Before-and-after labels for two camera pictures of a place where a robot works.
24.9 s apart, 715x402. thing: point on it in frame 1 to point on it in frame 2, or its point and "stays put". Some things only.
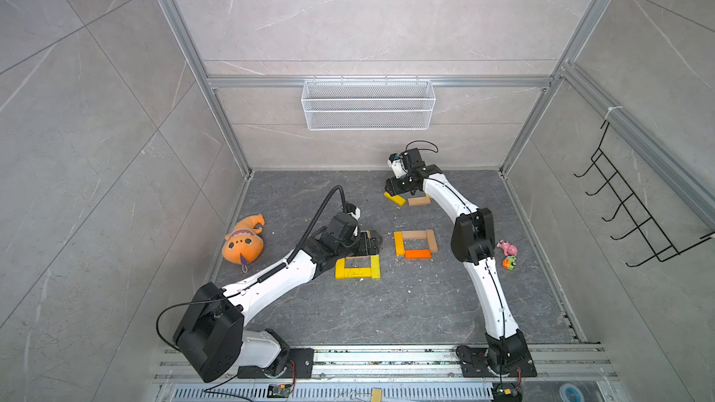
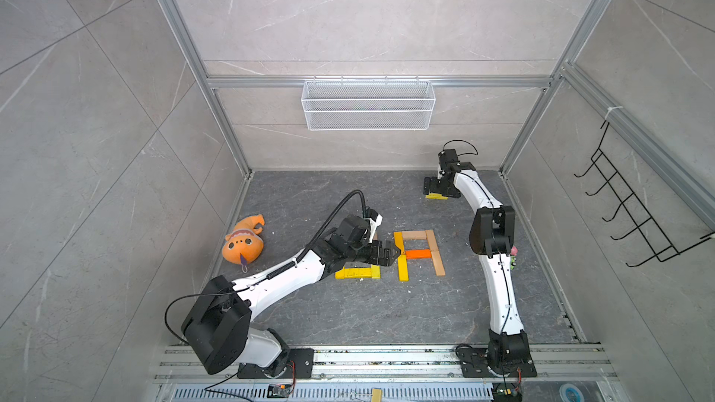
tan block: [414, 234] stays put
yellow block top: [397, 199] to [403, 275]
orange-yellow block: [399, 243] stays put
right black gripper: [395, 188] to [433, 183]
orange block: [415, 254] stays put
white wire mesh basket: [368, 105] stays put
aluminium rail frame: [564, 373] stays put
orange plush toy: [246, 243] stays put
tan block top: [417, 201] to [438, 263]
